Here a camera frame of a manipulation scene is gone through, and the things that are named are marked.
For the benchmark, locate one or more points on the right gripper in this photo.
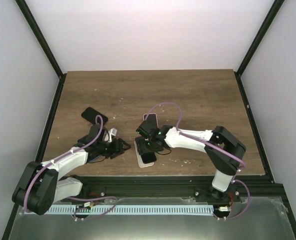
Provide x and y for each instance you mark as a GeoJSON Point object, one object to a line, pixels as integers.
{"type": "Point", "coordinates": [158, 150]}

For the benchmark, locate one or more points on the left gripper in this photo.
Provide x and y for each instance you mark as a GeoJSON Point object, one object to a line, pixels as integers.
{"type": "Point", "coordinates": [117, 150]}

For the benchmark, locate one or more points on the white phone case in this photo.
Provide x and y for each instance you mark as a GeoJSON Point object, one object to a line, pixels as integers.
{"type": "Point", "coordinates": [139, 159]}

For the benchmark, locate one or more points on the pink-edged black phone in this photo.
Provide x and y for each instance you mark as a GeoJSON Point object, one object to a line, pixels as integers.
{"type": "Point", "coordinates": [152, 118]}

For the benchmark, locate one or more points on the pink phone case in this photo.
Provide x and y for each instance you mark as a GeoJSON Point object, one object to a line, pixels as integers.
{"type": "Point", "coordinates": [145, 117]}

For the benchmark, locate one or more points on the blue-edged black phone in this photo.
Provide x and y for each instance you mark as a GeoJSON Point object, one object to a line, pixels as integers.
{"type": "Point", "coordinates": [94, 159]}

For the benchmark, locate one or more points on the black phone case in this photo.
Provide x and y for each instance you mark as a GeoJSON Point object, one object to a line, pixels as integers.
{"type": "Point", "coordinates": [89, 114]}

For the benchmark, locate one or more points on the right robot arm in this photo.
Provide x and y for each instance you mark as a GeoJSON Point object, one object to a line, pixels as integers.
{"type": "Point", "coordinates": [223, 149]}

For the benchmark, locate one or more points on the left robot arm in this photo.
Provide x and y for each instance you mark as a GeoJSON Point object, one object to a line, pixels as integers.
{"type": "Point", "coordinates": [43, 184]}

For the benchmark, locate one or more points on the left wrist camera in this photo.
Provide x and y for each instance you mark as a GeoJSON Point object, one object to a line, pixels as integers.
{"type": "Point", "coordinates": [110, 135]}

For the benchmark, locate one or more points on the black aluminium frame rail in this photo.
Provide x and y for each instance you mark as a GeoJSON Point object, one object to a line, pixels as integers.
{"type": "Point", "coordinates": [198, 187]}

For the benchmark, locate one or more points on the light blue slotted cable duct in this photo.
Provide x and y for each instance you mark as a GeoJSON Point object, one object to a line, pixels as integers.
{"type": "Point", "coordinates": [191, 210]}

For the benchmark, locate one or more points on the left black frame post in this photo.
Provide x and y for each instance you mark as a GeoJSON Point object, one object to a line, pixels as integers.
{"type": "Point", "coordinates": [29, 17]}

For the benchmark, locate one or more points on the black frame post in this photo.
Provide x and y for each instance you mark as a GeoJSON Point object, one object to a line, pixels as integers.
{"type": "Point", "coordinates": [268, 20]}
{"type": "Point", "coordinates": [29, 17]}

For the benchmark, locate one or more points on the right black frame post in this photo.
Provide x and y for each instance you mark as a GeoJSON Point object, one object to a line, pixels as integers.
{"type": "Point", "coordinates": [268, 20]}

